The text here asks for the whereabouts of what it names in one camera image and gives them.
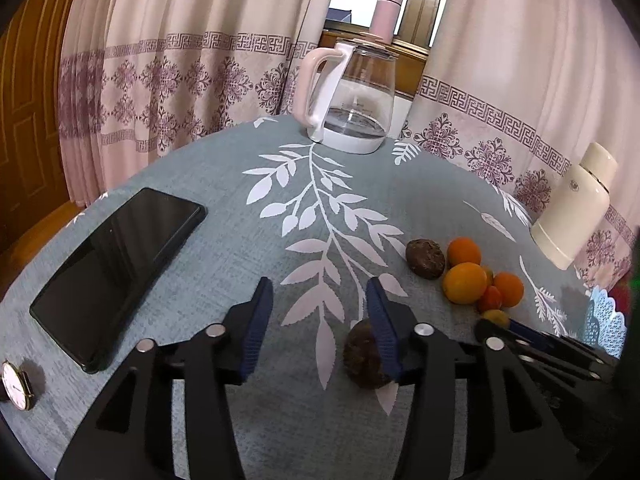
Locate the small red-orange fruit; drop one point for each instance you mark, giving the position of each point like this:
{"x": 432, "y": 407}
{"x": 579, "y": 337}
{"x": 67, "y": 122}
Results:
{"x": 491, "y": 300}

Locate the gold wristwatch white dial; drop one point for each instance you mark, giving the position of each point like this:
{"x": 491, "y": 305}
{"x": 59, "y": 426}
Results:
{"x": 17, "y": 387}

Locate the glass kettle pink handle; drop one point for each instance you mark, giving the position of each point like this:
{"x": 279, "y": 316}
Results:
{"x": 344, "y": 97}

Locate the dark brown passion fruit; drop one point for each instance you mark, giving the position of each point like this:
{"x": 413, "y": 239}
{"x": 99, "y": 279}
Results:
{"x": 361, "y": 360}

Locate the left patterned curtain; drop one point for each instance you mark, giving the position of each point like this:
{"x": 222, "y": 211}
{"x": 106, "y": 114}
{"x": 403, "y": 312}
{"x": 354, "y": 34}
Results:
{"x": 142, "y": 78}

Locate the small orange top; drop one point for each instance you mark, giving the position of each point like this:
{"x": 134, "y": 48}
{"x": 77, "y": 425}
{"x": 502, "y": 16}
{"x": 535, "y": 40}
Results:
{"x": 463, "y": 250}

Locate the small yellow fruit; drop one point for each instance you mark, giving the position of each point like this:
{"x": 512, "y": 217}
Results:
{"x": 498, "y": 317}

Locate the patterned curtain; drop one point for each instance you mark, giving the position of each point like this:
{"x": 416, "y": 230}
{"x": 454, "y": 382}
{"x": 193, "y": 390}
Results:
{"x": 142, "y": 78}
{"x": 516, "y": 90}

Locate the small orange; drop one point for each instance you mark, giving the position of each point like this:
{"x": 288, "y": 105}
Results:
{"x": 463, "y": 250}
{"x": 510, "y": 287}

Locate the large orange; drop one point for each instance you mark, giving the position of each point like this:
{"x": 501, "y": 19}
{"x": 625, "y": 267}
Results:
{"x": 464, "y": 283}

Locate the light blue fruit basket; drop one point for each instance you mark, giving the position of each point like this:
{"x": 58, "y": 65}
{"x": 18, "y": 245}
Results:
{"x": 605, "y": 327}

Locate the small yellow-green fruit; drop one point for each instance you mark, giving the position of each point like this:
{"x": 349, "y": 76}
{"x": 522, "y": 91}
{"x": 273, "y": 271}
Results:
{"x": 489, "y": 275}

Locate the cream thermos flask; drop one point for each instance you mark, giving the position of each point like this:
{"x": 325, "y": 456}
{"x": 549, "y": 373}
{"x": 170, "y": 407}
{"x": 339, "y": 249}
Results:
{"x": 576, "y": 207}

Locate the grey leaf-patterned tablecloth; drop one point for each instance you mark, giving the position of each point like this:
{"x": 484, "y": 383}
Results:
{"x": 319, "y": 223}

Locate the wooden door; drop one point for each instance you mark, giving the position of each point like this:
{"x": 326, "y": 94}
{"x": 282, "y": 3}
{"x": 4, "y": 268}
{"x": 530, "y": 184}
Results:
{"x": 32, "y": 179}

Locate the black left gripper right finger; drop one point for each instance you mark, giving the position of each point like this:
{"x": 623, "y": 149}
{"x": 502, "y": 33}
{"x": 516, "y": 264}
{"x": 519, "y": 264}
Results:
{"x": 511, "y": 432}

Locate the pink thermos bottle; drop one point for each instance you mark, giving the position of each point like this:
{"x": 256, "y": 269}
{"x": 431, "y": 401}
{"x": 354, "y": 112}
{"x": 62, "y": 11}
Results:
{"x": 384, "y": 20}

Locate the right patterned curtain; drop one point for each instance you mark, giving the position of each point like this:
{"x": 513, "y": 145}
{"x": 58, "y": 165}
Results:
{"x": 516, "y": 90}

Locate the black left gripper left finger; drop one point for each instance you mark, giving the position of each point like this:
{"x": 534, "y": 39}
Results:
{"x": 126, "y": 434}

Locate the wooden windowsill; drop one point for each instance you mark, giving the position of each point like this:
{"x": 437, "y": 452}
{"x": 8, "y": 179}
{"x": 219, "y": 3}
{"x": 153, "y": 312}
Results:
{"x": 410, "y": 60}

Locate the red cloth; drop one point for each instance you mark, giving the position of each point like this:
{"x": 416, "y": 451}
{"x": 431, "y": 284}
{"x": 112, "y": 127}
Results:
{"x": 626, "y": 286}

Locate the black smartphone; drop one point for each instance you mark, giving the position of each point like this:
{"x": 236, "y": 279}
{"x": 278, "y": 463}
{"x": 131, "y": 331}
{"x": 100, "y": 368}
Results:
{"x": 89, "y": 300}

